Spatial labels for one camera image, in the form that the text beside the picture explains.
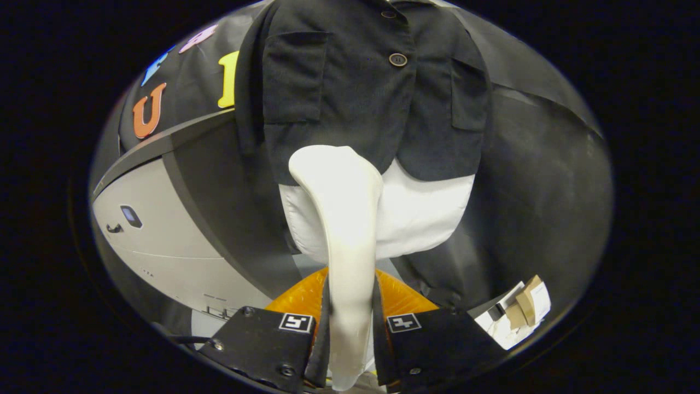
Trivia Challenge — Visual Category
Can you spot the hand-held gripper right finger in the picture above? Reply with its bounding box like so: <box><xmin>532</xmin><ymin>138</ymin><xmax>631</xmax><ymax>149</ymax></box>
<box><xmin>374</xmin><ymin>269</ymin><xmax>505</xmax><ymax>392</ymax></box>

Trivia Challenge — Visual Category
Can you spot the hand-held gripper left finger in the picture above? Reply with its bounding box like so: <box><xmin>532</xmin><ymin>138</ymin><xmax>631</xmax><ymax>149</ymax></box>
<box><xmin>198</xmin><ymin>268</ymin><xmax>332</xmax><ymax>393</ymax></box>

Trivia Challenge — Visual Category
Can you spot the white garment steamer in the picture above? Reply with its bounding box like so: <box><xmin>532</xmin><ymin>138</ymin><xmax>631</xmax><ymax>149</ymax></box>
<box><xmin>288</xmin><ymin>144</ymin><xmax>384</xmax><ymax>392</ymax></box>

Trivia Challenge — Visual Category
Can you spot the black jacket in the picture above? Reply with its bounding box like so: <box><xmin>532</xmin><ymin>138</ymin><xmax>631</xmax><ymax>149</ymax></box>
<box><xmin>235</xmin><ymin>0</ymin><xmax>491</xmax><ymax>187</ymax></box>

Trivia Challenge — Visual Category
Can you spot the white mannequin torso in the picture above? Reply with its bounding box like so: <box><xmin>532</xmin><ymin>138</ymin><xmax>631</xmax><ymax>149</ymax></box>
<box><xmin>278</xmin><ymin>158</ymin><xmax>476</xmax><ymax>264</ymax></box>

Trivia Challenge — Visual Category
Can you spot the cardboard box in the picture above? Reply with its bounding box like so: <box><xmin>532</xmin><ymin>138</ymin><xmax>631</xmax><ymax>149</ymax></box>
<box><xmin>474</xmin><ymin>274</ymin><xmax>552</xmax><ymax>351</ymax></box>

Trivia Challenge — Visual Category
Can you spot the grey cabinet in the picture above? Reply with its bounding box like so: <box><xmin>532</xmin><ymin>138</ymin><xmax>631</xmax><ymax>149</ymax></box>
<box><xmin>90</xmin><ymin>108</ymin><xmax>302</xmax><ymax>335</ymax></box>

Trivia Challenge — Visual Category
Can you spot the black backdrop cloth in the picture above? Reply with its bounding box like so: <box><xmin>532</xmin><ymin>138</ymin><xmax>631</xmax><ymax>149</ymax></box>
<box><xmin>117</xmin><ymin>4</ymin><xmax>614</xmax><ymax>314</ymax></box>

